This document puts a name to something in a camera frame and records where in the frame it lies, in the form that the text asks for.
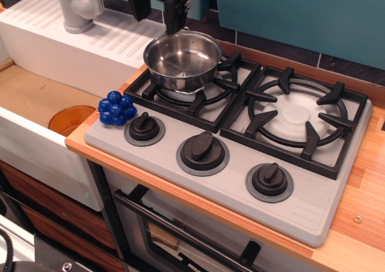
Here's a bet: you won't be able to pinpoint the stainless steel pan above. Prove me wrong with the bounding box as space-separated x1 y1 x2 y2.
143 30 223 94

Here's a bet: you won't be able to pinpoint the black left burner grate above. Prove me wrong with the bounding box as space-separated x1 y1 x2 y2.
124 52 261 133

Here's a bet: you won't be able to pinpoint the wooden drawer fronts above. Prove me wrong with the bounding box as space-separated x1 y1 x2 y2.
1 162 128 271

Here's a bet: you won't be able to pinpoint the black right burner grate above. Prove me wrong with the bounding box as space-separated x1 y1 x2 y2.
220 66 372 180

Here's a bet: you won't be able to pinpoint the black stove knob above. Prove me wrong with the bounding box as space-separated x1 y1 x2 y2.
124 112 165 147
176 131 230 177
245 162 294 203

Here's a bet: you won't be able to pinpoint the grey toy faucet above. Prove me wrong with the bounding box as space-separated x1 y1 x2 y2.
59 0 103 34

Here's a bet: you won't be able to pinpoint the grey toy stove top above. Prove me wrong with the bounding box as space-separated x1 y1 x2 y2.
83 40 374 248

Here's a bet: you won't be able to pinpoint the blue toy blueberry cluster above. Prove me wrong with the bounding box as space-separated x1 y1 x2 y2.
97 91 137 126

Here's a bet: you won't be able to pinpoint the black middle stove knob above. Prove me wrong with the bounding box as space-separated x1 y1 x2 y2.
176 131 230 177

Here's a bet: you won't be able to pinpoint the black left stove knob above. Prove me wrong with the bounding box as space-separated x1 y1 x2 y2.
124 112 165 147

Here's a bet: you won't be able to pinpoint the black braided cable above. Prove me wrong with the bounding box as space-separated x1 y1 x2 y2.
0 229 14 272

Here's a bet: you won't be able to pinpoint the oven door with black handle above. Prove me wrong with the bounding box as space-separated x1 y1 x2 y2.
113 185 309 271

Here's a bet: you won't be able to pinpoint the black burner grate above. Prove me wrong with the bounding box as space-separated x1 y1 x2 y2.
124 52 261 133
220 66 372 180

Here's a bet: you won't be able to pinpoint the black right stove knob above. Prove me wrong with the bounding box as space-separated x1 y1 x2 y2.
245 162 294 203

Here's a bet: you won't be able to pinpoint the white toy sink unit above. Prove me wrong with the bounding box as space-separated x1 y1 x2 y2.
1 0 165 211

